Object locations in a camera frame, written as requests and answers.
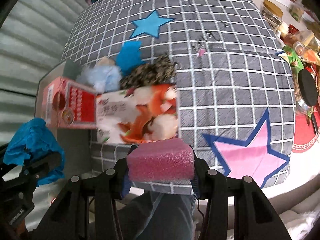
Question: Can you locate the light blue fluffy toy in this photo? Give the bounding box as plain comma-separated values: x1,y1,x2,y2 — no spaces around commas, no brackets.
76,56,122,94

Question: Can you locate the pink foam sponge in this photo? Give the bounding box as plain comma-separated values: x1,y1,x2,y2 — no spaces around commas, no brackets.
126,138,195,182

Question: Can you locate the blue plush towel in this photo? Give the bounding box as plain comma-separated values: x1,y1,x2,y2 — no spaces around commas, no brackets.
3,118,66,186

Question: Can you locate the white storage box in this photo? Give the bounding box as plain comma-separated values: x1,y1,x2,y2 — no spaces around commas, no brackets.
34,60,92,179

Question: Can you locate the pink red carton box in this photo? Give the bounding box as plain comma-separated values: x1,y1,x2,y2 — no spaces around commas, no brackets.
41,76,97,129

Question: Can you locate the blue jeans leg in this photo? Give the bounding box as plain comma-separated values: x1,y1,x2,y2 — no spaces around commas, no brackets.
117,191,198,240

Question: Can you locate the white red tissue pack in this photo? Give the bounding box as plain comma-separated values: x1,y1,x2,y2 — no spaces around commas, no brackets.
96,83,179,145

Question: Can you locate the grey checked blanket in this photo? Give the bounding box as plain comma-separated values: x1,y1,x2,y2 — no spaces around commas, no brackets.
62,0,295,188

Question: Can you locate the pale green curtain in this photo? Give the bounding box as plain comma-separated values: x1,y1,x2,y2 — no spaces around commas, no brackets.
1,0,87,144

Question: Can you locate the blue cloth piece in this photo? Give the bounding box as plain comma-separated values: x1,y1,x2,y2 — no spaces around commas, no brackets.
116,41,145,77

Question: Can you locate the black round disc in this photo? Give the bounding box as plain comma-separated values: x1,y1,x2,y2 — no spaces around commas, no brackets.
298,69,318,107

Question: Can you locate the leopard print cloth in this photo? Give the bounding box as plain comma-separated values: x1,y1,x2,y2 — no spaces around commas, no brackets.
120,54,177,89

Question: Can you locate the jar with wooden lid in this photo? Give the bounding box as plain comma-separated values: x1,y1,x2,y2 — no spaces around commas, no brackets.
260,0,283,30

